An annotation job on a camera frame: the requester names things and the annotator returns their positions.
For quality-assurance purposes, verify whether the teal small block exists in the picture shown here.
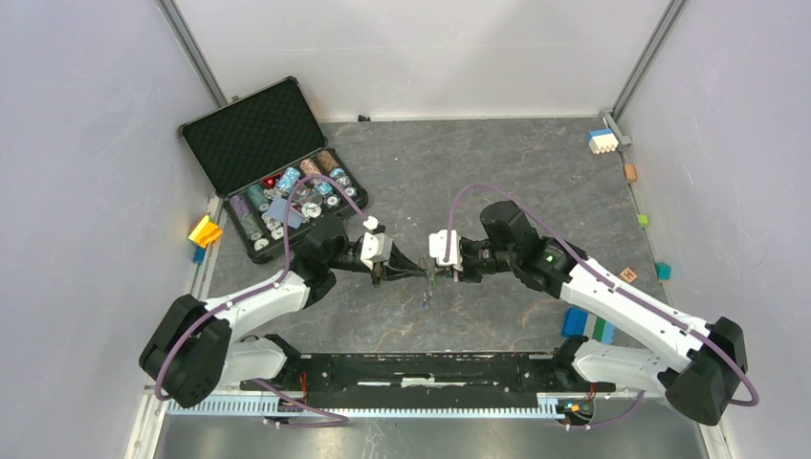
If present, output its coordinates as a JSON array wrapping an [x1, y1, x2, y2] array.
[[654, 261, 671, 281]]

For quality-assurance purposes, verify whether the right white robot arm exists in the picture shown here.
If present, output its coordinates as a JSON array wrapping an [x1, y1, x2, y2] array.
[[428, 201, 748, 426]]

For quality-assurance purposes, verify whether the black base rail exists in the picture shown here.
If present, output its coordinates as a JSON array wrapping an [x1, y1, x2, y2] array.
[[269, 352, 616, 409]]

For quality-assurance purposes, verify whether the yellow orange toy block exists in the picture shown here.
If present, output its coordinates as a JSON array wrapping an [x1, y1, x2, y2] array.
[[187, 214, 223, 249]]

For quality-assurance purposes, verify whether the small blue block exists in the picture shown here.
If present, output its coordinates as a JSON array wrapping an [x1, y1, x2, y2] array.
[[192, 247, 206, 265]]

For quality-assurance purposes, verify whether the black poker chip case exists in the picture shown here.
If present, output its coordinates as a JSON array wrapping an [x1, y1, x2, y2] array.
[[179, 76, 369, 264]]

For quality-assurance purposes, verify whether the metal key organizer plate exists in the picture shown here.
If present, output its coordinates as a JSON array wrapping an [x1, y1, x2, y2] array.
[[422, 273, 435, 303]]

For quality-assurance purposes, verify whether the purple cable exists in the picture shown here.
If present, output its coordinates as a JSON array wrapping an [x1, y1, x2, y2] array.
[[446, 184, 759, 430], [153, 174, 375, 429]]

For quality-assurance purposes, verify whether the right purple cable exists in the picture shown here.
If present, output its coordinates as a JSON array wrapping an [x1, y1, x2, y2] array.
[[446, 184, 759, 430]]

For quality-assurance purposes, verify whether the small orange patterned block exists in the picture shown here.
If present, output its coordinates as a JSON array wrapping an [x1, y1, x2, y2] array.
[[619, 268, 638, 283]]

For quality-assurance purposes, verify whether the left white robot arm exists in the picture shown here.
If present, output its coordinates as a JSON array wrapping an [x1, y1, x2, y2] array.
[[139, 216, 427, 408]]

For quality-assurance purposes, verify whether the grey slotted cable duct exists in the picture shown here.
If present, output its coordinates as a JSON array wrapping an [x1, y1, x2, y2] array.
[[166, 393, 564, 420]]

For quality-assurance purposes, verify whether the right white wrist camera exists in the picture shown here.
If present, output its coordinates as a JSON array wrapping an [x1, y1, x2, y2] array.
[[428, 229, 463, 271]]

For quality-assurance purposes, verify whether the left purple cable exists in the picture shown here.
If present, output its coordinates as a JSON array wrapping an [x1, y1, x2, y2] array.
[[153, 174, 375, 429]]

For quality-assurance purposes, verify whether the blue white toy brick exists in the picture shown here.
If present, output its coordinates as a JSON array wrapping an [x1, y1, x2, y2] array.
[[588, 128, 620, 154]]

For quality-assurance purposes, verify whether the blue green brick stack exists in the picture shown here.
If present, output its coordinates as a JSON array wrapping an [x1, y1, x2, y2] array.
[[560, 307, 615, 344]]

